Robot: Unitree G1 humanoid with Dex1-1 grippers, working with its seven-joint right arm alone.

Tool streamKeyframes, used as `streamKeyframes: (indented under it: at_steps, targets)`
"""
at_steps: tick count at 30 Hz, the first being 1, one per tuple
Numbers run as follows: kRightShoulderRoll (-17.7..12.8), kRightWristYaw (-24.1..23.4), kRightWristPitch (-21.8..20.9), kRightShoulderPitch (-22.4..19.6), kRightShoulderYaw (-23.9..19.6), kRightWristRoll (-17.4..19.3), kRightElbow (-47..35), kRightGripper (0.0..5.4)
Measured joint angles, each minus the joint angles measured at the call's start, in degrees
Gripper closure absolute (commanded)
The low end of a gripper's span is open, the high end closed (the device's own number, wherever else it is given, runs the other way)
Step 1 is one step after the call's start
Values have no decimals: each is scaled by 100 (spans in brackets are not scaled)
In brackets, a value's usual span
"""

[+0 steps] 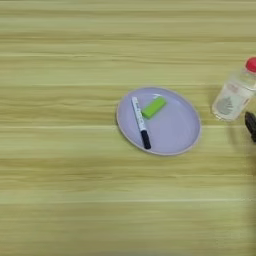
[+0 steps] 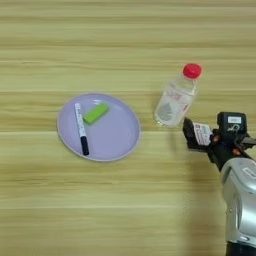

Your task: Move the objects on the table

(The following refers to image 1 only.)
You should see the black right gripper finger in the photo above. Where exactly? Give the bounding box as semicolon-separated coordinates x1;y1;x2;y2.
244;111;256;143

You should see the round purple plate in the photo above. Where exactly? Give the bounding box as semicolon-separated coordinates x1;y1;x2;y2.
115;86;203;157

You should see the green rectangular block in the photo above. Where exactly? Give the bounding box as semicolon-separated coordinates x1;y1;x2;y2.
140;95;168;120

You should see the white marker with black cap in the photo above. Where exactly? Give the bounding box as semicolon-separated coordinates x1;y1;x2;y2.
130;96;153;151

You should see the clear bottle with red cap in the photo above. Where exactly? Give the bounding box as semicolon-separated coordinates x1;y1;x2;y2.
211;56;256;123

